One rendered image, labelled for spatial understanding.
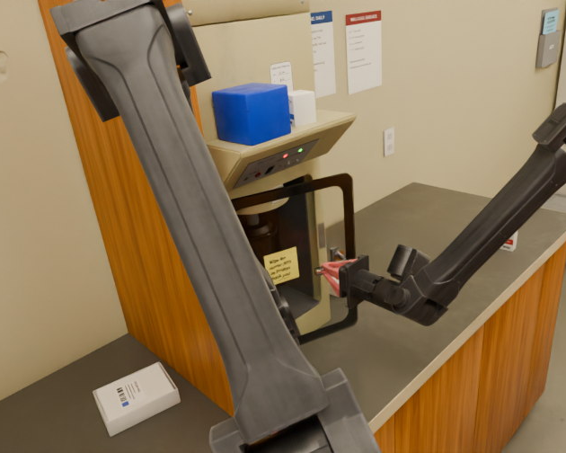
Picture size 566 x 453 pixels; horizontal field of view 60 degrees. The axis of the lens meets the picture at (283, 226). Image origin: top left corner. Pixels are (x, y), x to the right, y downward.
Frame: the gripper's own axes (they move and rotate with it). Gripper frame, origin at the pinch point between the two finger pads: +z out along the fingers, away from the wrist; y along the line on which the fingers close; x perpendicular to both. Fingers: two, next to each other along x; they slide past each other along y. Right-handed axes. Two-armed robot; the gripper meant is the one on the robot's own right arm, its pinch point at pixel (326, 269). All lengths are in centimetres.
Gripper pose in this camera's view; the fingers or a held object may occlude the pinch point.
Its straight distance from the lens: 107.3
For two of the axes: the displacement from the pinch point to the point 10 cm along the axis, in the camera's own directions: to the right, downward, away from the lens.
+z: -6.8, -2.5, 6.9
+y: -0.9, -9.1, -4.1
